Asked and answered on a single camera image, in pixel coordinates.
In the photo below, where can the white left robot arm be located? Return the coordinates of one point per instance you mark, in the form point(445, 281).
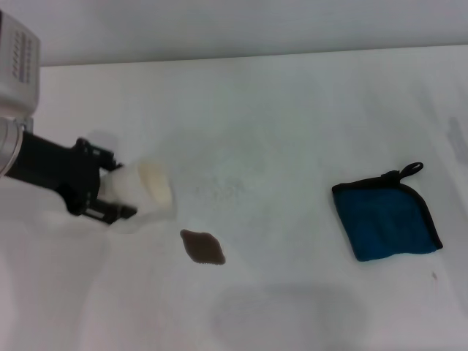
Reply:
point(6, 143)

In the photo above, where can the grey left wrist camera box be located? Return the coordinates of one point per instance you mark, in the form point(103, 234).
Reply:
point(17, 69)

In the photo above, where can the blue rag with black trim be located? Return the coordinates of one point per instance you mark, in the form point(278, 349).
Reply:
point(384, 219)

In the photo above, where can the dark brown liquid stain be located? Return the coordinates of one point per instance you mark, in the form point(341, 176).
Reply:
point(203, 248)

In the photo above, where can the translucent plastic cup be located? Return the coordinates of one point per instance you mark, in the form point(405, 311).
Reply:
point(151, 190)

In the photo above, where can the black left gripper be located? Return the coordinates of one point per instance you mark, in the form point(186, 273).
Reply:
point(51, 164)

